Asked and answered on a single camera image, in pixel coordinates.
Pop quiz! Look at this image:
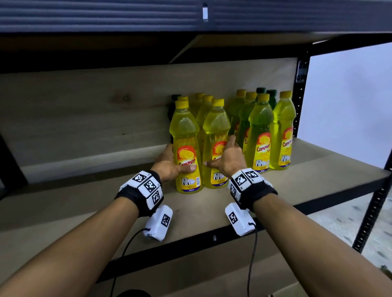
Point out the person's left hand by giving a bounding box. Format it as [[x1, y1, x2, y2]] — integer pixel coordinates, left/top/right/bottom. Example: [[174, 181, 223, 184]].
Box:
[[150, 144, 197, 184]]

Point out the person's right hand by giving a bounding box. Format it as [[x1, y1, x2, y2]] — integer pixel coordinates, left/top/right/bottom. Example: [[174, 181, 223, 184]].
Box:
[[203, 135, 248, 179]]

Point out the yellow dish soap bottle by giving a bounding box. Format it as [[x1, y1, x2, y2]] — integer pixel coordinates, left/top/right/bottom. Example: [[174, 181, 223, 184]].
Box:
[[169, 100, 203, 194], [202, 99, 231, 189]]

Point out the person's right forearm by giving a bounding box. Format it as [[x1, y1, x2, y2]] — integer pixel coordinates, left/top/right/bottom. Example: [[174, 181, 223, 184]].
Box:
[[253, 193, 392, 297]]

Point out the person's left forearm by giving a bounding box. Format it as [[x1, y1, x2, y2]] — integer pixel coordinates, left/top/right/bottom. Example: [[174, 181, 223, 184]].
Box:
[[0, 197, 140, 297]]

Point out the black marker wristband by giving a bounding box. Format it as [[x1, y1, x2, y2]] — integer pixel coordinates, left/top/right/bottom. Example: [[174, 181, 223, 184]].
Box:
[[115, 170, 164, 218], [228, 168, 278, 213]]

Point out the group of yellow soap bottles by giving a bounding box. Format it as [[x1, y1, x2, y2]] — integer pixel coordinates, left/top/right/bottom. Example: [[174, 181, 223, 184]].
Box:
[[177, 89, 297, 174]]

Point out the wooden shelf board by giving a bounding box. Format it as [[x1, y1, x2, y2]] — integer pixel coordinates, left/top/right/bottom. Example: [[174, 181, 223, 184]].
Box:
[[0, 137, 391, 285]]

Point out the wooden back panel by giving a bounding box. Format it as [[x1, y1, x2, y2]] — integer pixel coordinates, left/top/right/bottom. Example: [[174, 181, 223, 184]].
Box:
[[0, 58, 298, 167]]

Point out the grey corrugated shutter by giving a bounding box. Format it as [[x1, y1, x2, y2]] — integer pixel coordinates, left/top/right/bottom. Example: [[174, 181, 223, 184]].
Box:
[[0, 0, 392, 33]]

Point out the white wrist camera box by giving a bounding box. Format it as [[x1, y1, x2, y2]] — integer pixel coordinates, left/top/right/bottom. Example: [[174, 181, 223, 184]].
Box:
[[143, 205, 173, 242], [224, 203, 256, 237]]

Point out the black cable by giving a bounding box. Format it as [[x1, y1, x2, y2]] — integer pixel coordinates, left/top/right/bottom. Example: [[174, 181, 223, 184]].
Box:
[[109, 228, 150, 297], [246, 222, 258, 297]]

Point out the black metal shelving frame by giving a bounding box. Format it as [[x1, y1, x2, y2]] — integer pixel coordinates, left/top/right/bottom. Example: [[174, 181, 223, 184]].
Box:
[[0, 31, 392, 283]]

